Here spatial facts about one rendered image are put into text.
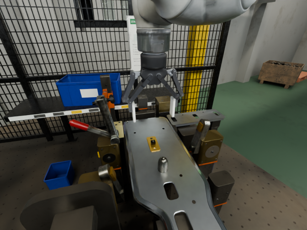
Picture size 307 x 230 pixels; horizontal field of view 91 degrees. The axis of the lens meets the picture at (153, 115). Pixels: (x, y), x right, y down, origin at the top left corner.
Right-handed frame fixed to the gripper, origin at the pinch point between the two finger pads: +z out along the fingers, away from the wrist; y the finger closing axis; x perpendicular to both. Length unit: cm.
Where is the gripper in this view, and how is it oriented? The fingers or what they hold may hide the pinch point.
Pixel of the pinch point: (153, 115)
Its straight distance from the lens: 52.6
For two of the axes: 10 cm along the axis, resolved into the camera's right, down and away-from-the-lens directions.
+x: -2.4, -4.9, 8.4
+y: 9.7, -1.2, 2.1
